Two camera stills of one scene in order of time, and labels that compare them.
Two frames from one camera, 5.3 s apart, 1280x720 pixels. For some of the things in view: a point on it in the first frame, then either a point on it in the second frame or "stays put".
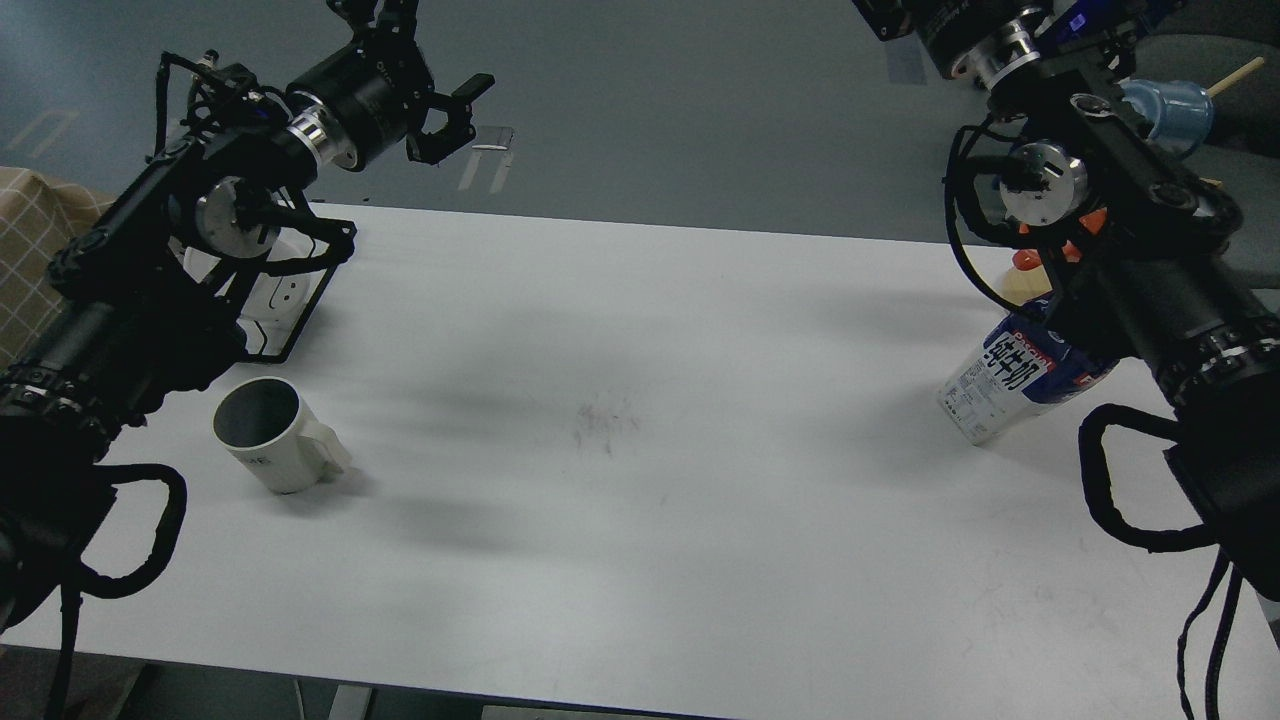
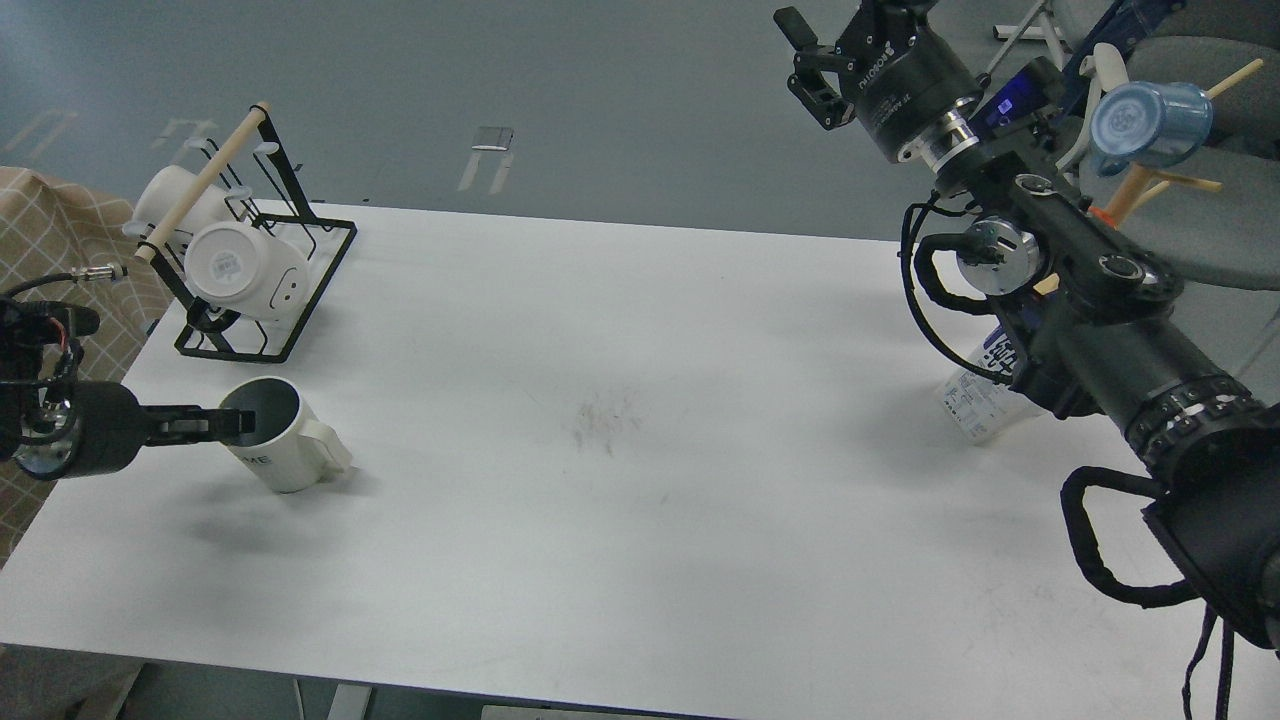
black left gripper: (355, 109) -> (93, 427)
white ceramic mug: (261, 423) stays put
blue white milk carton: (1029, 360) stays put
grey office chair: (1240, 149) stays put
